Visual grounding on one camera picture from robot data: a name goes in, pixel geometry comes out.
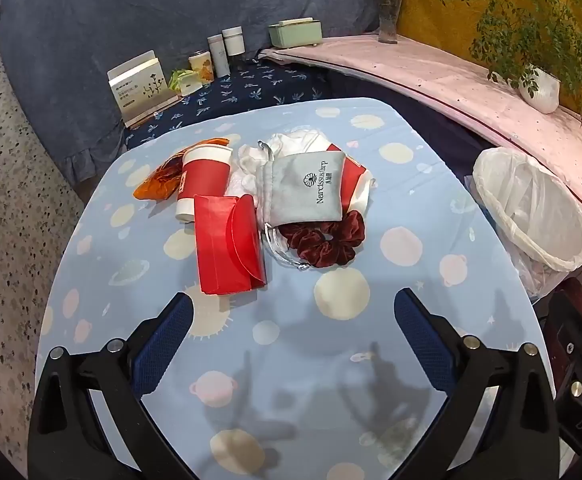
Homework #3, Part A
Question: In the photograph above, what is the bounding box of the yellow floral tin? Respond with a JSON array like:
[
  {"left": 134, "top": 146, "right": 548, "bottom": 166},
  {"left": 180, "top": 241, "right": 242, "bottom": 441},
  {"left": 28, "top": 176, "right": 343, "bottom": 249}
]
[{"left": 188, "top": 51, "right": 216, "bottom": 85}]

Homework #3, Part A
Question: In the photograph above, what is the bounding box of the pink cloth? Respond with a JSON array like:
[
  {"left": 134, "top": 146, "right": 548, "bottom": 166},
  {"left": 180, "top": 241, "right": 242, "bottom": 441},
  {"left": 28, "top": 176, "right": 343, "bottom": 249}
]
[{"left": 258, "top": 35, "right": 582, "bottom": 241}]

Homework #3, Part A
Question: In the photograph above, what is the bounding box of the red folding case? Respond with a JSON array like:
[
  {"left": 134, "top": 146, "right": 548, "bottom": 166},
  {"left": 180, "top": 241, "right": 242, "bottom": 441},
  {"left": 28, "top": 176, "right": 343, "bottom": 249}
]
[{"left": 193, "top": 194, "right": 268, "bottom": 297}]

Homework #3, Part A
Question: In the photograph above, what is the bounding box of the dark red velvet scrunchie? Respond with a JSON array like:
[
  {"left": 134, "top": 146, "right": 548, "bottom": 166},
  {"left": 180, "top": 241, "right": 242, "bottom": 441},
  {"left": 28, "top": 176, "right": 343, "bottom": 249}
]
[{"left": 277, "top": 210, "right": 366, "bottom": 268}]

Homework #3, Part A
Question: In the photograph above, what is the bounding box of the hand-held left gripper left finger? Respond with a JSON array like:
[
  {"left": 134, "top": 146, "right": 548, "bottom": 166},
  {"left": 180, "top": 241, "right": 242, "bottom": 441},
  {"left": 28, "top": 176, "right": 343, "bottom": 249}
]
[{"left": 27, "top": 292, "right": 194, "bottom": 480}]

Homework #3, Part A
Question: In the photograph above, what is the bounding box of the navy printed cloth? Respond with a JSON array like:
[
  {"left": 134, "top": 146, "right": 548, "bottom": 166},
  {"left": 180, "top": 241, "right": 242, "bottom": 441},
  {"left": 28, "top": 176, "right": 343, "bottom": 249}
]
[{"left": 123, "top": 57, "right": 332, "bottom": 151}]

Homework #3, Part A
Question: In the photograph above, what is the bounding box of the orange plastic bag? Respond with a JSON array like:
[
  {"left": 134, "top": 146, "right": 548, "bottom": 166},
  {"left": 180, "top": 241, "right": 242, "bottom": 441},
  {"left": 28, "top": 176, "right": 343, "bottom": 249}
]
[{"left": 133, "top": 137, "right": 232, "bottom": 201}]

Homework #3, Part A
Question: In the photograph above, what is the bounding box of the grey drawstring pouch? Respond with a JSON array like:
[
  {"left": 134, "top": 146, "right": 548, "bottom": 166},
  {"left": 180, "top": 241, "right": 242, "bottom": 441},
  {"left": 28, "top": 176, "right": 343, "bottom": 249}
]
[{"left": 256, "top": 140, "right": 348, "bottom": 272}]

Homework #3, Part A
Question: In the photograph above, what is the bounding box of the glass vase with pink flowers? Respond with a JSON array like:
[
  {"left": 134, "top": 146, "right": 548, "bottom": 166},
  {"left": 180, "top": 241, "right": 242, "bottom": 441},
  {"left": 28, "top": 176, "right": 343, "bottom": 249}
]
[{"left": 360, "top": 0, "right": 414, "bottom": 44}]

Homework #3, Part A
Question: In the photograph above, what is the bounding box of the light blue planet-print tablecloth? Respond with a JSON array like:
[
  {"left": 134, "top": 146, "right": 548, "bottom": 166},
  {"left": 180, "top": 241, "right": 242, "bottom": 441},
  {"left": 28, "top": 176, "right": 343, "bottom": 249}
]
[{"left": 36, "top": 96, "right": 556, "bottom": 480}]

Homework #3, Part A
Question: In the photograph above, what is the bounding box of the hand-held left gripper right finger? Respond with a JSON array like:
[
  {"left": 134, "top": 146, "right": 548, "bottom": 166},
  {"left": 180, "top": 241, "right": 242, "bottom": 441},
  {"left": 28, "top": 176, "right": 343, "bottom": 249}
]
[{"left": 393, "top": 287, "right": 559, "bottom": 480}]

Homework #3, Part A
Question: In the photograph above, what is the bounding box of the white cylinder container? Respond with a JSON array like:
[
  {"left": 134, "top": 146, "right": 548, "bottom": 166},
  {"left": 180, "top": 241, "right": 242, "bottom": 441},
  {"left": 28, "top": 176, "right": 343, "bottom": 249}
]
[{"left": 222, "top": 27, "right": 246, "bottom": 57}]

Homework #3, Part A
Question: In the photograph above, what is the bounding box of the red and white plastic bag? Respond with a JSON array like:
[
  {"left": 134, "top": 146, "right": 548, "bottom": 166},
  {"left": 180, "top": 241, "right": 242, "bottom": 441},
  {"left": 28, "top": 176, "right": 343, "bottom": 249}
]
[{"left": 326, "top": 142, "right": 374, "bottom": 213}]

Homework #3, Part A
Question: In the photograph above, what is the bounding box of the yellow cloth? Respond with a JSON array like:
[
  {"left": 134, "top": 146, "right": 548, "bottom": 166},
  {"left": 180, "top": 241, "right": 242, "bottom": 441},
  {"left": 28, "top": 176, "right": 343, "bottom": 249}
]
[{"left": 401, "top": 0, "right": 582, "bottom": 126}]

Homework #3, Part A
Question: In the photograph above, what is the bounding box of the bin with white liner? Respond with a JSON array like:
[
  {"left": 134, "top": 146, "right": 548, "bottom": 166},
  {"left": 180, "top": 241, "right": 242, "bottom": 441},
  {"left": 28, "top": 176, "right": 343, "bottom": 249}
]
[{"left": 466, "top": 147, "right": 582, "bottom": 301}]

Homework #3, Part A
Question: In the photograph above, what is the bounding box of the pale green box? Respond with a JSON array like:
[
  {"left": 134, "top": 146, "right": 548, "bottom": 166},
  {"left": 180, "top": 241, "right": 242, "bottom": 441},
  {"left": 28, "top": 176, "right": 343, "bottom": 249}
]
[{"left": 269, "top": 17, "right": 322, "bottom": 50}]

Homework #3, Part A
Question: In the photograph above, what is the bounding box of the green plant in white pot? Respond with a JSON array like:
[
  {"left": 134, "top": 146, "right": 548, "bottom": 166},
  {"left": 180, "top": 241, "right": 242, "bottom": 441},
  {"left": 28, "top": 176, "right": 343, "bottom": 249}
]
[{"left": 438, "top": 0, "right": 582, "bottom": 115}]

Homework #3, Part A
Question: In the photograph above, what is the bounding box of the green packet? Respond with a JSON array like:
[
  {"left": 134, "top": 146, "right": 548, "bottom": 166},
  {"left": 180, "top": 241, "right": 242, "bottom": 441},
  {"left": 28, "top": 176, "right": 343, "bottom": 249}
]
[{"left": 168, "top": 69, "right": 202, "bottom": 97}]

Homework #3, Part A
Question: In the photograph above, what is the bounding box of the blue-grey backdrop cloth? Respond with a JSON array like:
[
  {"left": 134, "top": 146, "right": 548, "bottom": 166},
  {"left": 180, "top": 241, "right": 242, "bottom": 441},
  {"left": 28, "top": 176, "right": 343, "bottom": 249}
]
[{"left": 0, "top": 0, "right": 406, "bottom": 186}]

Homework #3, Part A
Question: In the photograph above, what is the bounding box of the red and white paper cup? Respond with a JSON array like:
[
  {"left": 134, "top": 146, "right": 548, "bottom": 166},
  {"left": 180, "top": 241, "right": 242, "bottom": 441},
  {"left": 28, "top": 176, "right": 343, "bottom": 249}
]
[{"left": 175, "top": 146, "right": 232, "bottom": 223}]

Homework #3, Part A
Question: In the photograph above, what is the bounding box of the grey cylinder container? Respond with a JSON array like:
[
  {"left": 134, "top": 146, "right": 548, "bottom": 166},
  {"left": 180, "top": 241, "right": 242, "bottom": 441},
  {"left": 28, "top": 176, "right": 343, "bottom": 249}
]
[{"left": 208, "top": 35, "right": 230, "bottom": 78}]

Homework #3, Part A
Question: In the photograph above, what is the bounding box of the open white carton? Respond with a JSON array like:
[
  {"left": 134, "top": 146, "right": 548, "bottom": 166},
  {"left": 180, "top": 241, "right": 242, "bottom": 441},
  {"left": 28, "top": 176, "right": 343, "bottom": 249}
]
[{"left": 107, "top": 50, "right": 182, "bottom": 128}]

